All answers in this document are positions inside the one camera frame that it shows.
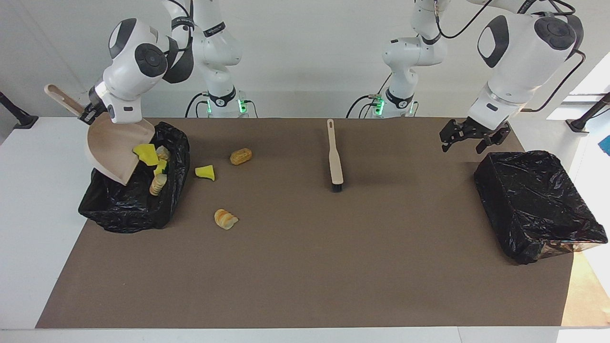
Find striped croissant bread piece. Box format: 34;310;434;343
214;209;239;231
149;173;168;196

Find black bag covered cardboard box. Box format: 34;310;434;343
474;151;608;265

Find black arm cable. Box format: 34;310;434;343
434;0;587;113

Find beige hand brush black bristles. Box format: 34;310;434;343
326;119;344;192

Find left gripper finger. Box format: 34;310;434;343
477;125;511;154
439;119;470;153

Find brown table mat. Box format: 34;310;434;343
35;118;575;329

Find rumpled black trash bag bin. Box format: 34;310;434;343
79;121;191;233

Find beige plastic dustpan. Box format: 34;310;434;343
44;84;156;186

